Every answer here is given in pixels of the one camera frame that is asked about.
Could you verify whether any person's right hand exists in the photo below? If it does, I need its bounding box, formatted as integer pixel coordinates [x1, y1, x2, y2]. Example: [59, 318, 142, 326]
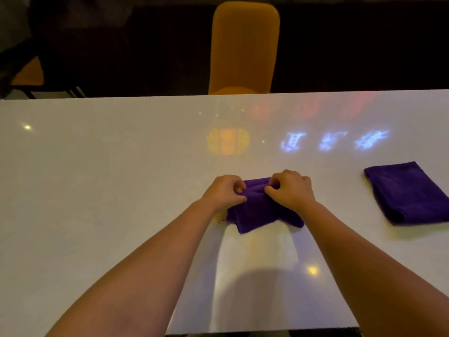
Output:
[264, 169, 317, 215]

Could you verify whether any person's left hand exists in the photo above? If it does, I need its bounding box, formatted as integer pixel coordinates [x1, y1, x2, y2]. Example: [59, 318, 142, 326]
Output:
[201, 175, 248, 213]

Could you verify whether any purple cloth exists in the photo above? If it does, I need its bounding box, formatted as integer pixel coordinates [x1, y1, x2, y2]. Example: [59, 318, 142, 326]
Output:
[363, 161, 449, 226]
[226, 177, 305, 234]

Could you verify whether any person's left forearm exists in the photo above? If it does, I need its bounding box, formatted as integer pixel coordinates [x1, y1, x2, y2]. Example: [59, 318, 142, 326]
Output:
[45, 199, 221, 337]

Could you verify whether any person's right forearm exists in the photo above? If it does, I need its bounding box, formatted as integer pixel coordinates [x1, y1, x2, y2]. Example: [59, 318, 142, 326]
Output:
[296, 201, 449, 337]

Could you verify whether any folded purple cloth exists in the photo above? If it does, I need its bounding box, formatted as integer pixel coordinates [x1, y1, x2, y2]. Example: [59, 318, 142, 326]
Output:
[363, 161, 449, 226]

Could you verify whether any orange upholstered chair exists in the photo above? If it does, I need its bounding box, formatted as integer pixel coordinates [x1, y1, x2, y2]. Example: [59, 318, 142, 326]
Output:
[208, 1, 281, 95]

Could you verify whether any orange chair with black legs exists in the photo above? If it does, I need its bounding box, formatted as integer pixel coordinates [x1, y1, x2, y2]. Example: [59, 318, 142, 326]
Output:
[10, 56, 85, 99]

